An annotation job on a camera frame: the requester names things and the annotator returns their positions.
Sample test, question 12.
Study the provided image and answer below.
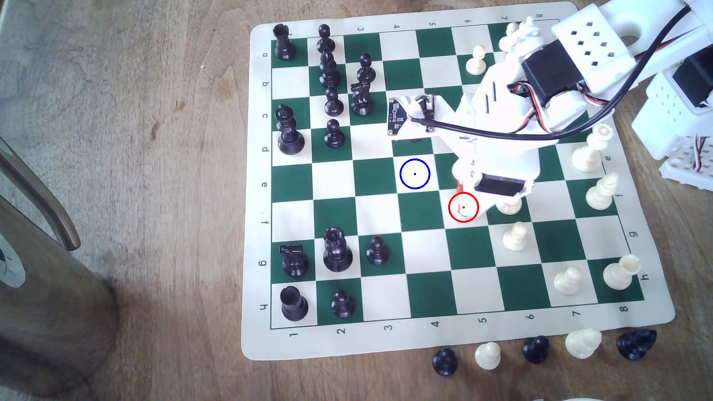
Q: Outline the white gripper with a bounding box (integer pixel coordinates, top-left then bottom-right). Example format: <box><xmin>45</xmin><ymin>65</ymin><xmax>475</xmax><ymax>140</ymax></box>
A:
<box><xmin>434</xmin><ymin>53</ymin><xmax>558</xmax><ymax>213</ymax></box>

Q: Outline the green white chess mat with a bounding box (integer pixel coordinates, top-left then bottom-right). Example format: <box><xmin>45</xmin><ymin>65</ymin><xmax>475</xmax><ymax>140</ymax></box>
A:
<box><xmin>241</xmin><ymin>1</ymin><xmax>676</xmax><ymax>362</ymax></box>

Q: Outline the black pawn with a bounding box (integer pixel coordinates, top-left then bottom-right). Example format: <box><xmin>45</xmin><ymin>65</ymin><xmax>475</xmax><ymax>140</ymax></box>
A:
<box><xmin>432</xmin><ymin>348</ymin><xmax>459</xmax><ymax>376</ymax></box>
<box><xmin>316</xmin><ymin>24</ymin><xmax>336</xmax><ymax>53</ymax></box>
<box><xmin>356</xmin><ymin>53</ymin><xmax>375</xmax><ymax>84</ymax></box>
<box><xmin>366</xmin><ymin>236</ymin><xmax>390</xmax><ymax>266</ymax></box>
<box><xmin>324</xmin><ymin>118</ymin><xmax>345</xmax><ymax>149</ymax></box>
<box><xmin>331</xmin><ymin>290</ymin><xmax>356</xmax><ymax>319</ymax></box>
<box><xmin>324</xmin><ymin>87</ymin><xmax>345</xmax><ymax>117</ymax></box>
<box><xmin>522</xmin><ymin>335</ymin><xmax>551</xmax><ymax>364</ymax></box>

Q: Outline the white queen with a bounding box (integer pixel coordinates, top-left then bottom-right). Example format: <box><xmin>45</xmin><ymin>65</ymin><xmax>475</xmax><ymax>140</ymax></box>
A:
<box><xmin>572</xmin><ymin>124</ymin><xmax>613</xmax><ymax>173</ymax></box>

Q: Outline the black knight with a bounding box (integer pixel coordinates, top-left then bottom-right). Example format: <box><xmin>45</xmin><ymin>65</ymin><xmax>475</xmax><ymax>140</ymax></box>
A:
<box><xmin>350</xmin><ymin>81</ymin><xmax>375</xmax><ymax>117</ymax></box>
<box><xmin>280</xmin><ymin>244</ymin><xmax>310</xmax><ymax>278</ymax></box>
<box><xmin>616</xmin><ymin>329</ymin><xmax>658</xmax><ymax>361</ymax></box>

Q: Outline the white bishop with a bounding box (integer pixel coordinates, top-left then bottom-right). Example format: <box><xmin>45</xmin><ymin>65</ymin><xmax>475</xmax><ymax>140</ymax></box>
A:
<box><xmin>565</xmin><ymin>328</ymin><xmax>603</xmax><ymax>359</ymax></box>
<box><xmin>585</xmin><ymin>172</ymin><xmax>620</xmax><ymax>211</ymax></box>

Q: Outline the white king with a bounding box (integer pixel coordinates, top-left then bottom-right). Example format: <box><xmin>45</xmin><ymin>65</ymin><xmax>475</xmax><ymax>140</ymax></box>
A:
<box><xmin>509</xmin><ymin>16</ymin><xmax>540</xmax><ymax>56</ymax></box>

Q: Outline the black bishop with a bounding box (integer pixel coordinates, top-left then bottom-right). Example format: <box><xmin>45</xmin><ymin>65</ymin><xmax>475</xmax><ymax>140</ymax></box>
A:
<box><xmin>319</xmin><ymin>51</ymin><xmax>341</xmax><ymax>89</ymax></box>

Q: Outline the black queen left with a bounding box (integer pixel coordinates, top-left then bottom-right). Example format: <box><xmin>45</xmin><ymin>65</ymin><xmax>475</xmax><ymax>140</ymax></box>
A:
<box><xmin>276</xmin><ymin>104</ymin><xmax>306</xmax><ymax>156</ymax></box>

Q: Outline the white rook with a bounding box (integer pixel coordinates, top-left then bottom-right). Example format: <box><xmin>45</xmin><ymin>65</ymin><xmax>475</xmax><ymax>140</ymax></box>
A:
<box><xmin>603</xmin><ymin>254</ymin><xmax>642</xmax><ymax>291</ymax></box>

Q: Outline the black rook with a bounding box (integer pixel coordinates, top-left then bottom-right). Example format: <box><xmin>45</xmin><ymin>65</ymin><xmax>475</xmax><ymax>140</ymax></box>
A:
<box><xmin>272</xmin><ymin>23</ymin><xmax>297</xmax><ymax>61</ymax></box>
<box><xmin>280</xmin><ymin>286</ymin><xmax>309</xmax><ymax>322</ymax></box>

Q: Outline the small camera circuit board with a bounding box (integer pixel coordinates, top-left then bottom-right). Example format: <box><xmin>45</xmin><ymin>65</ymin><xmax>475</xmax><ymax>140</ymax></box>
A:
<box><xmin>388</xmin><ymin>95</ymin><xmax>436</xmax><ymax>138</ymax></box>

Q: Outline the red black servo wire bundle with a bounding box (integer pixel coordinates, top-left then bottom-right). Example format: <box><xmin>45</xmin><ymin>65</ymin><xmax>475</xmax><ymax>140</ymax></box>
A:
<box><xmin>508</xmin><ymin>81</ymin><xmax>611</xmax><ymax>134</ymax></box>
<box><xmin>688</xmin><ymin>131</ymin><xmax>713</xmax><ymax>170</ymax></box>

